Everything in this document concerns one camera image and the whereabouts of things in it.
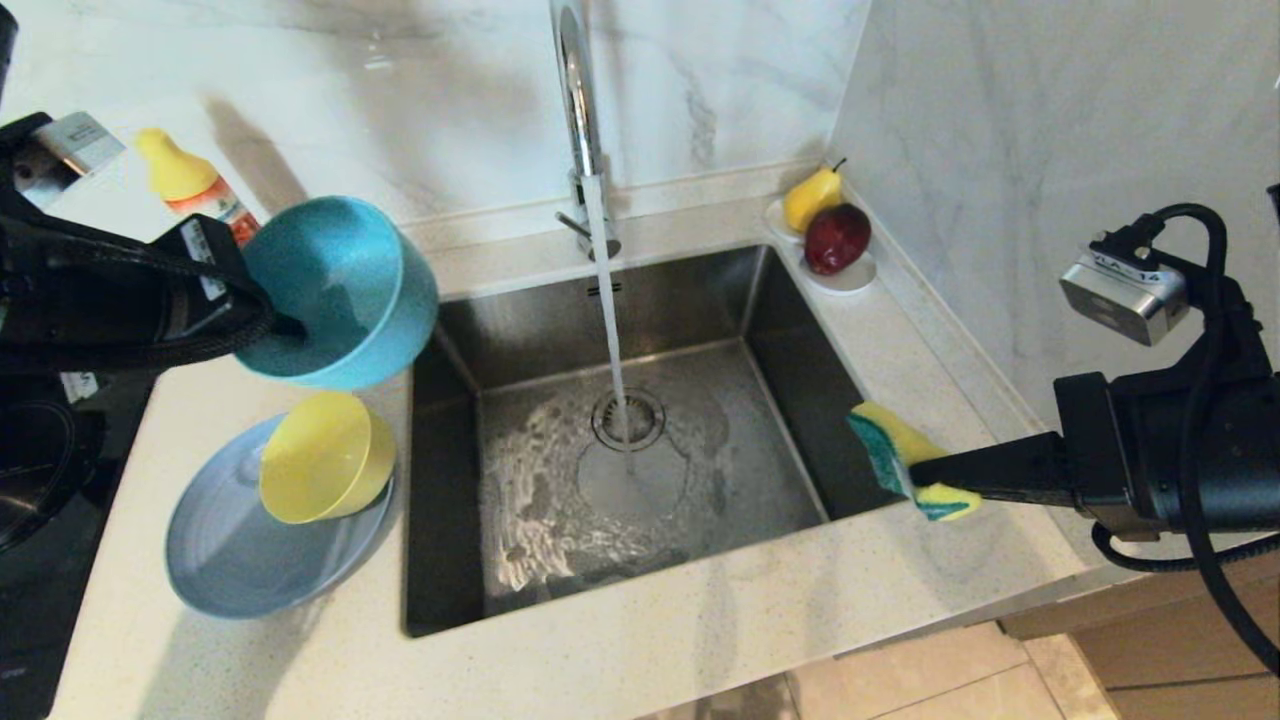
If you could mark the small white dish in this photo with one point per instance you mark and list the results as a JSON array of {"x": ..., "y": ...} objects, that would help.
[
  {"x": 850, "y": 280},
  {"x": 775, "y": 220}
]

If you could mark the black induction cooktop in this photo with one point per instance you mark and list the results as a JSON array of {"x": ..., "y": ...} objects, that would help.
[{"x": 50, "y": 560}]

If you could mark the metal sink drain strainer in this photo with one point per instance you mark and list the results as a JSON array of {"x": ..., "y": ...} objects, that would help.
[{"x": 645, "y": 420}]

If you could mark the white framed wrist camera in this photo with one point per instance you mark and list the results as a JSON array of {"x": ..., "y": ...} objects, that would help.
[{"x": 80, "y": 145}]

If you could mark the yellow pear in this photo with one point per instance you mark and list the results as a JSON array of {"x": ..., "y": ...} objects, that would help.
[{"x": 808, "y": 198}]

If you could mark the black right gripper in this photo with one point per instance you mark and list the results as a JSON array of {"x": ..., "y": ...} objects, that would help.
[{"x": 1150, "y": 460}]

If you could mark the blue-grey plate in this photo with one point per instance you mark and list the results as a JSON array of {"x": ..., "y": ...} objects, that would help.
[{"x": 240, "y": 570}]

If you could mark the yellow and green sponge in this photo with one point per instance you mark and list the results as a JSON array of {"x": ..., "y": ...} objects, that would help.
[{"x": 890, "y": 430}]

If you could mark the beige wooden cabinet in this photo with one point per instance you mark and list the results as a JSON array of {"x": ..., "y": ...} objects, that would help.
[{"x": 1100, "y": 650}]

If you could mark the chrome kitchen faucet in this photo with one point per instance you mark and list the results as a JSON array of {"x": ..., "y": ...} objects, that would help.
[{"x": 575, "y": 100}]

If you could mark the dark red apple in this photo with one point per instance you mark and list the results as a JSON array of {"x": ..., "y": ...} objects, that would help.
[{"x": 835, "y": 238}]

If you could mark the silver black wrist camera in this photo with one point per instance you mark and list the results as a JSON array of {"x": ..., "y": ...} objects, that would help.
[{"x": 1125, "y": 295}]

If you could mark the orange dish soap bottle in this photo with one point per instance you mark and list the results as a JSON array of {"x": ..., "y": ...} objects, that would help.
[{"x": 180, "y": 170}]

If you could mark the stainless steel sink basin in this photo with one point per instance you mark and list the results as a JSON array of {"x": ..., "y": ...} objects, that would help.
[{"x": 760, "y": 400}]

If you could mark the teal bowl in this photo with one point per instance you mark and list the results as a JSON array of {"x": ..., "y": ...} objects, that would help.
[{"x": 340, "y": 270}]

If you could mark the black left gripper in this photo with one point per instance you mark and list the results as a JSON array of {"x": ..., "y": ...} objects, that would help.
[{"x": 100, "y": 310}]

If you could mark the yellow-green bowl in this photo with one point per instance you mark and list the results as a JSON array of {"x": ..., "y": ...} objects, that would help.
[{"x": 320, "y": 460}]

